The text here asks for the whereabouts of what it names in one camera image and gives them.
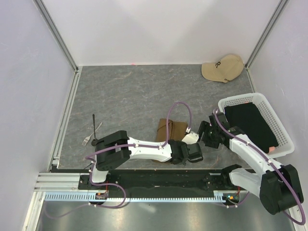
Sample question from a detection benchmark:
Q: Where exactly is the brown cloth napkin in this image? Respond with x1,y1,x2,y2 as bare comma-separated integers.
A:
155,117,188,163

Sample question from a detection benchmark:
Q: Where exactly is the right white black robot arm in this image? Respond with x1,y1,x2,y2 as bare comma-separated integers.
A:
198,121,304,215

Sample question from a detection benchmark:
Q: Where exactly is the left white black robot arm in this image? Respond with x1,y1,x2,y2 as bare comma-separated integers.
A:
86,130,199,189

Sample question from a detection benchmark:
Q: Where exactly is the black cloth in basket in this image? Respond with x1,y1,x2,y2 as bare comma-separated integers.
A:
224,103,279,154

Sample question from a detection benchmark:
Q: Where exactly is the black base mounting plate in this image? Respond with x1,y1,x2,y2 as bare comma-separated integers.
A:
78,168,251,193

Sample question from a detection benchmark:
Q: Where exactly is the beige baseball cap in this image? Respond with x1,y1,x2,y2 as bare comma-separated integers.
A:
201,54,244,83

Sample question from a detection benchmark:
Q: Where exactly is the white plastic basket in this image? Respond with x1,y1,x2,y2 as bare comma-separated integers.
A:
218,93,295,158

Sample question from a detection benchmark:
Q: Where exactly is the black spoon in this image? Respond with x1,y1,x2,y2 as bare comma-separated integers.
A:
91,114,97,146

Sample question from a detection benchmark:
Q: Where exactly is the silver fork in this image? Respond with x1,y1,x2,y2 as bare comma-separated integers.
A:
82,122,103,146

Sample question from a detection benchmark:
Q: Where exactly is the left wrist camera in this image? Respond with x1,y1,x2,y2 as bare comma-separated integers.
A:
181,128,204,163

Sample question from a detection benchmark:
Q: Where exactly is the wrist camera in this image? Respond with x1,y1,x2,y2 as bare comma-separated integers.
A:
181,128,204,163
209,108,230,129

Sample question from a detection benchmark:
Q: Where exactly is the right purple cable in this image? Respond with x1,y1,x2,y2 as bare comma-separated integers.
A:
214,108,306,226

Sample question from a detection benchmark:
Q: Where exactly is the purple cable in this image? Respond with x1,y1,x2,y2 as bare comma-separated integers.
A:
214,108,306,226
44,102,193,219

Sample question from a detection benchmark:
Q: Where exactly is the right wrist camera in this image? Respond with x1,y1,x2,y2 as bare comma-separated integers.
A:
209,108,230,129

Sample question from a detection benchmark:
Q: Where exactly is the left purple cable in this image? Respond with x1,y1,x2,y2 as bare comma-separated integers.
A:
44,102,193,219

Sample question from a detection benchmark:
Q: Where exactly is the light blue cable duct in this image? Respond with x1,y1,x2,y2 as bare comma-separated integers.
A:
44,191,237,203

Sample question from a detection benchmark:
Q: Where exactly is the front aluminium rail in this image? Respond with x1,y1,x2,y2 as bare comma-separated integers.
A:
33,172,298,193

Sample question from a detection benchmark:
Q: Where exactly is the right aluminium frame post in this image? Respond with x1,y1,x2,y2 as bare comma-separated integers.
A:
245,0,289,70

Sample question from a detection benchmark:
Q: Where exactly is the aluminium frame post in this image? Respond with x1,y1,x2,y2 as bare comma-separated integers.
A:
245,0,289,70
33,0,79,72

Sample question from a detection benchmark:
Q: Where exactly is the left aluminium frame post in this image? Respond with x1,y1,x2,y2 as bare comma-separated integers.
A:
33,0,79,72

